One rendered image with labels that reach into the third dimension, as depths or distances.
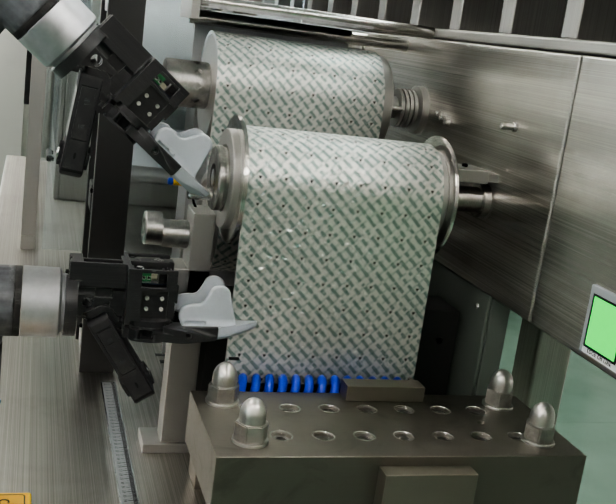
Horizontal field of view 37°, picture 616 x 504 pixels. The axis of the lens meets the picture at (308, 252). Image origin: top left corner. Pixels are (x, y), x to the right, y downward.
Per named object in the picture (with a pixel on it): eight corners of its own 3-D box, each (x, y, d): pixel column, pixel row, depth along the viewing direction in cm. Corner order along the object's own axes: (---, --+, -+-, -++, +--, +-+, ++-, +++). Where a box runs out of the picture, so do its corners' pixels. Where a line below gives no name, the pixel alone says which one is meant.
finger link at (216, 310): (266, 291, 102) (182, 286, 100) (260, 342, 103) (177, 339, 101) (260, 283, 105) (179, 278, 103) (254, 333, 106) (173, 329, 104)
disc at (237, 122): (211, 226, 116) (225, 107, 113) (215, 226, 116) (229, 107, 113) (235, 257, 102) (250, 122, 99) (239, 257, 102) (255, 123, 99)
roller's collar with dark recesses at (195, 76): (158, 101, 131) (162, 55, 129) (200, 106, 133) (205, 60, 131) (164, 107, 125) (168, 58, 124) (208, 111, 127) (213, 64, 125)
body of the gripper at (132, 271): (185, 272, 99) (68, 266, 95) (177, 349, 101) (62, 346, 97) (175, 254, 106) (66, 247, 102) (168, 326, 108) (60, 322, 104)
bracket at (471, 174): (437, 174, 117) (440, 158, 117) (479, 178, 119) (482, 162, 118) (454, 181, 112) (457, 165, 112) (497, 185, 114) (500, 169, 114)
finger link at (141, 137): (183, 168, 100) (123, 109, 97) (173, 178, 100) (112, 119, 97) (178, 162, 104) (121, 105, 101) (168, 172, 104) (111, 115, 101)
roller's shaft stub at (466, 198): (423, 209, 118) (429, 175, 117) (473, 213, 120) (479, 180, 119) (437, 217, 113) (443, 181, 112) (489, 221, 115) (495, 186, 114)
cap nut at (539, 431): (514, 433, 102) (521, 395, 101) (543, 433, 103) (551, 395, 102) (530, 448, 99) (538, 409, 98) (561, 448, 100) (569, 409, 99)
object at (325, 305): (222, 384, 107) (240, 228, 103) (410, 388, 114) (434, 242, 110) (222, 386, 107) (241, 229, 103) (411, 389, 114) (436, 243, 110)
